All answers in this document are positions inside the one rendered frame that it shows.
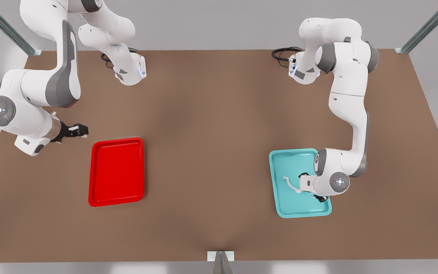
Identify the red rectangular tray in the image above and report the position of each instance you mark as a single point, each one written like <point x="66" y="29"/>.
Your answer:
<point x="116" y="172"/>

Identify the silver frame post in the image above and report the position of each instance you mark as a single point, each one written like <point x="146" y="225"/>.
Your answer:
<point x="426" y="28"/>
<point x="221" y="262"/>
<point x="8" y="28"/>

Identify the teal rectangular tray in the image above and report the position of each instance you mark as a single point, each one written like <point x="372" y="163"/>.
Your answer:
<point x="293" y="203"/>

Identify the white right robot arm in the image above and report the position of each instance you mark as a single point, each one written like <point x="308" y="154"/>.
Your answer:
<point x="32" y="83"/>

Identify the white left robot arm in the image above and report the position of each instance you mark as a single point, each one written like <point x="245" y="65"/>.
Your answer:
<point x="350" y="99"/>

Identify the white drainage pipe clamp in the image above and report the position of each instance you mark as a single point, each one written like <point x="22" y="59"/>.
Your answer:
<point x="291" y="185"/>

